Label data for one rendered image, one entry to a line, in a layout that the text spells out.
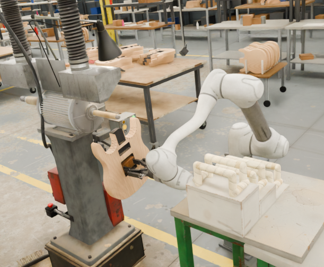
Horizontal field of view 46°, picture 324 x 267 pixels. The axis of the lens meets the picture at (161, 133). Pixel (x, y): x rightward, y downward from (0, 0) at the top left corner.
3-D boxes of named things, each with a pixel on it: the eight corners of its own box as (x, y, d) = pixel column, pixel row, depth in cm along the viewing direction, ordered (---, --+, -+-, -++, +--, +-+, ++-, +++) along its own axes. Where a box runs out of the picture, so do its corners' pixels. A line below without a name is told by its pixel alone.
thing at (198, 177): (193, 185, 164) (191, 166, 161) (197, 181, 167) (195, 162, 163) (199, 187, 162) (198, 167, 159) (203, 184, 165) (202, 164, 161)
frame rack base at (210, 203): (188, 218, 172) (184, 185, 166) (207, 201, 183) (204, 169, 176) (243, 238, 155) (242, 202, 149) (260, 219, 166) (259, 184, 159)
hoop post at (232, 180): (227, 196, 154) (226, 175, 150) (231, 192, 156) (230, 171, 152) (234, 198, 152) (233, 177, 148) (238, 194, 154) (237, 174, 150)
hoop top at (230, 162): (203, 160, 167) (202, 154, 166) (207, 158, 169) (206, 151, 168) (244, 171, 154) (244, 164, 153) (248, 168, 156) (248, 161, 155)
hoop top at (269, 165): (241, 163, 195) (241, 157, 194) (244, 160, 197) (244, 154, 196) (279, 172, 182) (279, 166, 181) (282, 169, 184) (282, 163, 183)
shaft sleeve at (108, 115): (93, 109, 222) (97, 110, 225) (92, 114, 222) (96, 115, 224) (115, 113, 211) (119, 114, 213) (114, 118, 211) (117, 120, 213)
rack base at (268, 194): (207, 202, 182) (205, 185, 179) (225, 186, 193) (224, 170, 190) (260, 219, 165) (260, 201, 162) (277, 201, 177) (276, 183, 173)
